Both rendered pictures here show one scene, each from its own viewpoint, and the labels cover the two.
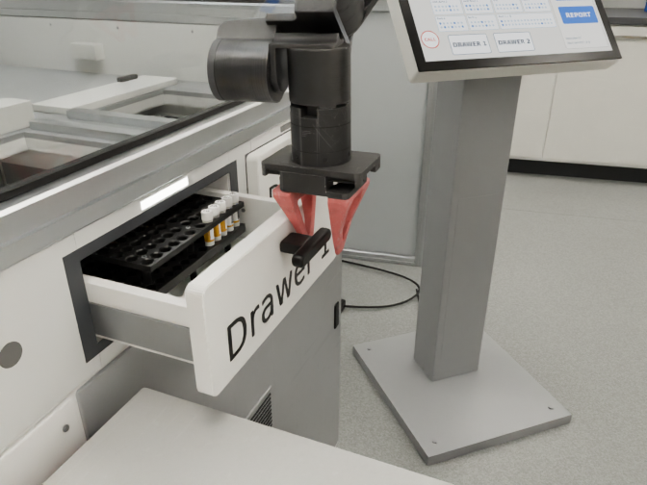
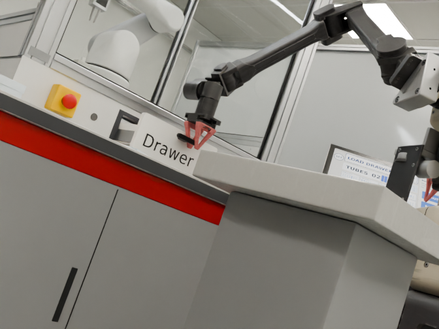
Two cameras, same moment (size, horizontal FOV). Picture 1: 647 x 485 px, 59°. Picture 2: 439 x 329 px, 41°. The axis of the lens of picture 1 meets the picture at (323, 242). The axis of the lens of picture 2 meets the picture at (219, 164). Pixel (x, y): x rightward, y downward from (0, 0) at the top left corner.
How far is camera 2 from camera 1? 1.39 m
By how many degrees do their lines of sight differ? 43
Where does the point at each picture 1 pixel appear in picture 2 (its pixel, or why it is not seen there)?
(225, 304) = (149, 126)
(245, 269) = (161, 125)
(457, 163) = not seen: hidden behind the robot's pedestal
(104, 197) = (139, 106)
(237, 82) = (189, 89)
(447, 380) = not seen: outside the picture
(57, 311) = (110, 120)
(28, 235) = (116, 94)
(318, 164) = (198, 112)
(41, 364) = (97, 128)
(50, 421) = not seen: hidden behind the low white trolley
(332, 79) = (211, 89)
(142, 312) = (129, 129)
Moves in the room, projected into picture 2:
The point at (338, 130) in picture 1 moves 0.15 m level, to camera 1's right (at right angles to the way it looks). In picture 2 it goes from (208, 104) to (253, 115)
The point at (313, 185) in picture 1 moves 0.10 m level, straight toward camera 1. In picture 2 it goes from (194, 117) to (179, 105)
